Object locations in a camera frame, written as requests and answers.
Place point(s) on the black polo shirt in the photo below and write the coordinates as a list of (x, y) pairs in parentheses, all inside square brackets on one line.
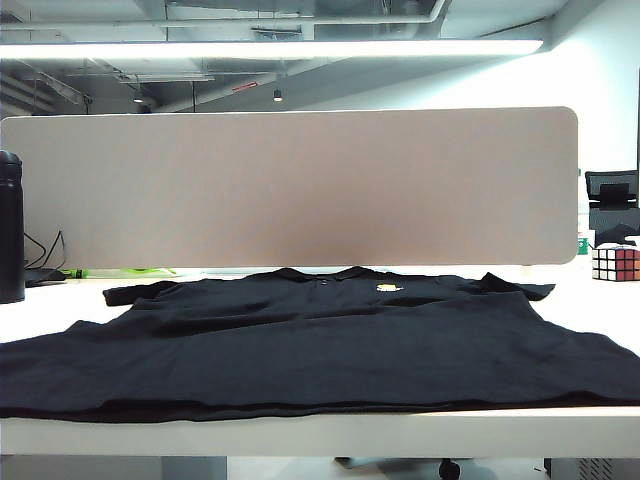
[(320, 350)]

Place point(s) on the beige desk divider panel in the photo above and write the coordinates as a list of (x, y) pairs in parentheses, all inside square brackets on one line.
[(300, 190)]

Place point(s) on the black pendant spot lamp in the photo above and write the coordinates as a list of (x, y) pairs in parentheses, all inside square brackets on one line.
[(277, 95), (138, 99)]

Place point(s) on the red ceiling sign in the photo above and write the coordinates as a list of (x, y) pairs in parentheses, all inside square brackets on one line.
[(245, 86)]

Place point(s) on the green plastic packet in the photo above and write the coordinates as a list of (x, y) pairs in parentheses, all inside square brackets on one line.
[(150, 271)]

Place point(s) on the long ceiling light bar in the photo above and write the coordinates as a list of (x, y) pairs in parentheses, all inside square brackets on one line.
[(250, 49)]

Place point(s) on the grey desk leg panel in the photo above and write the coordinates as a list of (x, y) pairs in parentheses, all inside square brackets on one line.
[(195, 470)]

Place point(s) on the small green sign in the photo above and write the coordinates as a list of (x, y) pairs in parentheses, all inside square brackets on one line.
[(583, 246)]

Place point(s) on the black chair base with caster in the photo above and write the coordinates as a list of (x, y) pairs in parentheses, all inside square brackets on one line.
[(449, 470)]

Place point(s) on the Rubik's cube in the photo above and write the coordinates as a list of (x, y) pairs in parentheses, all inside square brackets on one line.
[(612, 262)]

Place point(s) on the black mesh office chair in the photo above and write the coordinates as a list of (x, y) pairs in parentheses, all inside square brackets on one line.
[(612, 192)]

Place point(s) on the black water bottle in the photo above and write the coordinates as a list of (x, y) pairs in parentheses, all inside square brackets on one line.
[(11, 225)]

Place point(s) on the grey perforated cabinet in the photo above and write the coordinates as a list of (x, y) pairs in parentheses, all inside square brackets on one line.
[(600, 470)]

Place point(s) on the white ceiling duct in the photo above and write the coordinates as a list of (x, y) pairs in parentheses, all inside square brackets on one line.
[(300, 19)]

